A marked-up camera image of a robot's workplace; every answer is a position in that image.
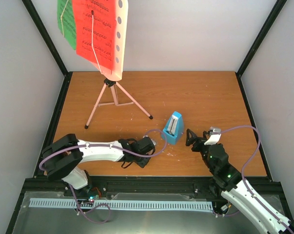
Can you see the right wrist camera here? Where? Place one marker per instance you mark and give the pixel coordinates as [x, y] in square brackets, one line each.
[214, 136]

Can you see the metal base plate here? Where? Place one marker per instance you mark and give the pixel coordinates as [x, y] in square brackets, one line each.
[107, 221]

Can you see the black aluminium frame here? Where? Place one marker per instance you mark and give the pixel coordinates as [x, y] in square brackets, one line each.
[162, 35]

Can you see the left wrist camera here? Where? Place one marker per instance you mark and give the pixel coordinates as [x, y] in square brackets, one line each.
[153, 141]

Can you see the blue metronome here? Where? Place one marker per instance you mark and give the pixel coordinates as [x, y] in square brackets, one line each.
[173, 129]

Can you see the green sheet music page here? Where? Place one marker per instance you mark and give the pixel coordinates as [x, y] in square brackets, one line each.
[66, 21]

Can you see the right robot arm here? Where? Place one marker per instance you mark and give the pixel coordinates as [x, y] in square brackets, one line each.
[230, 183]

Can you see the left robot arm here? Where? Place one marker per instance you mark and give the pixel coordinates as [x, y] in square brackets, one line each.
[60, 160]

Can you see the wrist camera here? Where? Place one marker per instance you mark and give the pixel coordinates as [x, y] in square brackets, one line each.
[153, 141]
[214, 136]

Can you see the red sheet music page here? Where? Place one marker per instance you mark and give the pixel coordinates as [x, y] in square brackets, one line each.
[95, 28]

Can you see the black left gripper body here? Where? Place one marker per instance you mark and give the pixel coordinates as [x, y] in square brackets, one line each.
[141, 163]

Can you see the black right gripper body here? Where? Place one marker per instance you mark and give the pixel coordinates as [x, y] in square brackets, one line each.
[200, 140]

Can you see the light blue cable duct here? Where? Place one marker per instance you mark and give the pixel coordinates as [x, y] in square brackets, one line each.
[123, 205]

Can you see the pink music stand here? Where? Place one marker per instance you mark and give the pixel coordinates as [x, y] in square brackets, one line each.
[114, 75]

